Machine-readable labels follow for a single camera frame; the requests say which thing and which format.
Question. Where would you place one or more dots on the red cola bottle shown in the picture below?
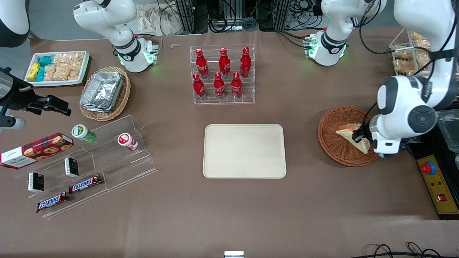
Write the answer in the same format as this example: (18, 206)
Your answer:
(219, 87)
(202, 66)
(236, 87)
(199, 89)
(245, 64)
(224, 64)

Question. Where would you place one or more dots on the white rectangular snack tray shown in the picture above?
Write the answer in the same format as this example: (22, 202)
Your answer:
(53, 83)

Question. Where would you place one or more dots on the stack of aluminium foil trays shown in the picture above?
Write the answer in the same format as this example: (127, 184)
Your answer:
(102, 91)

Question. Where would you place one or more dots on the round brown wicker basket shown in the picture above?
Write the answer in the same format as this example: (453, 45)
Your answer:
(333, 143)

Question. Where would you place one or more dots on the triangle sandwich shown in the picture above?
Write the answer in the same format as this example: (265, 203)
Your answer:
(346, 133)

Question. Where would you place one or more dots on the clear acrylic bottle rack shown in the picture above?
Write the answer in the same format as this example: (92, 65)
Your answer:
(247, 96)

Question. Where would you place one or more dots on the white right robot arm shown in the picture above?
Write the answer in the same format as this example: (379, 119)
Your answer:
(107, 14)

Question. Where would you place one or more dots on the clear acrylic tiered shelf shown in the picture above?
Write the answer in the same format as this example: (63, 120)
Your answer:
(125, 168)

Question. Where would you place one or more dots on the red emergency stop button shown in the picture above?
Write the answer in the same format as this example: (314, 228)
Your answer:
(428, 168)

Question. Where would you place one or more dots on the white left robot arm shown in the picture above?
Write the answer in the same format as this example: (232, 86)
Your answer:
(405, 104)

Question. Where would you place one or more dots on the small silver metal block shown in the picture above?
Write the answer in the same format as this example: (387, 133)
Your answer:
(233, 254)

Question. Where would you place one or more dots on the small black box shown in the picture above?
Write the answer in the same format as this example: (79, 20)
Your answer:
(36, 182)
(71, 167)

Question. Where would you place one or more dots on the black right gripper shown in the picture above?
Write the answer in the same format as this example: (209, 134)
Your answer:
(17, 97)

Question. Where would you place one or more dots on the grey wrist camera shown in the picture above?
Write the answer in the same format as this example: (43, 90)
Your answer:
(385, 155)
(12, 123)

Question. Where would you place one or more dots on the black appliance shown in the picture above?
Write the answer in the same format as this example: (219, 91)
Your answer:
(430, 150)

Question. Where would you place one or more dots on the clear glass container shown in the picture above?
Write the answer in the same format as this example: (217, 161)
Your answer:
(450, 132)

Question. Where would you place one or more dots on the small pale clip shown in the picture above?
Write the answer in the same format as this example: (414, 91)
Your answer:
(175, 46)

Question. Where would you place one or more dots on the red tartan cookie box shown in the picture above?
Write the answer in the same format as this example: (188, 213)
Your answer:
(36, 150)

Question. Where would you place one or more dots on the red cap drink bottle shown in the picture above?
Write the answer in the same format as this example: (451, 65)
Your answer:
(126, 140)

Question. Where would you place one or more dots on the cream plastic tray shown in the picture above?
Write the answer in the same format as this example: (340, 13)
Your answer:
(244, 150)

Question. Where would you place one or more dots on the clear rice cracker bag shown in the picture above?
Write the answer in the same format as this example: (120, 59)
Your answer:
(61, 59)
(77, 61)
(50, 73)
(66, 73)

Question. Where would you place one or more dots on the yellow snack packet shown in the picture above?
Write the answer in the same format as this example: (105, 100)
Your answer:
(34, 71)

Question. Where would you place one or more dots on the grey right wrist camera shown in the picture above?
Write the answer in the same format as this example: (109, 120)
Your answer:
(12, 123)

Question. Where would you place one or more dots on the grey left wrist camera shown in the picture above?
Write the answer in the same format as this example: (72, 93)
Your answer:
(385, 155)

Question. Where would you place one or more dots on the oval light wicker basket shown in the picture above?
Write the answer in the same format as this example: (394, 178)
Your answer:
(122, 102)

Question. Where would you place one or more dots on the beige cloth bag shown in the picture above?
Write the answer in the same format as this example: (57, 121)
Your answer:
(150, 21)

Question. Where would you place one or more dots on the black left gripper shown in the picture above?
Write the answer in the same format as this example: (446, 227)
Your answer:
(362, 135)

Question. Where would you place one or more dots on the yellow control box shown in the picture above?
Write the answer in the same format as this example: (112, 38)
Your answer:
(439, 186)

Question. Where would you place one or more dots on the teal snack packet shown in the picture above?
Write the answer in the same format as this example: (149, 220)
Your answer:
(41, 73)
(46, 61)

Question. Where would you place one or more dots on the green cap drink bottle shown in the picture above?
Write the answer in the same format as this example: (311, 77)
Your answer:
(81, 132)

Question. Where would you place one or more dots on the snickers chocolate bar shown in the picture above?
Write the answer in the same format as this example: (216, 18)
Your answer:
(53, 202)
(85, 184)

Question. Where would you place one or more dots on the bagged fried snack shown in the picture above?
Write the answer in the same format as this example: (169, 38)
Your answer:
(419, 36)
(423, 59)
(422, 44)
(402, 53)
(407, 73)
(403, 65)

